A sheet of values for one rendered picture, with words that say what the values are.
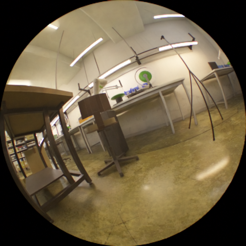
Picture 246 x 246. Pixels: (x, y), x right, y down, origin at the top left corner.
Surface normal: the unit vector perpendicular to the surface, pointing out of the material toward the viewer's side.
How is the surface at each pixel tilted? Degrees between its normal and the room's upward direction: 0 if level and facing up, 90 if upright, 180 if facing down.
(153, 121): 90
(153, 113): 90
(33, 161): 90
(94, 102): 93
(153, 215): 0
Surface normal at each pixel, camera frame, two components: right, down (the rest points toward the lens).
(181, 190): -0.35, -0.94
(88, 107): 0.14, -0.04
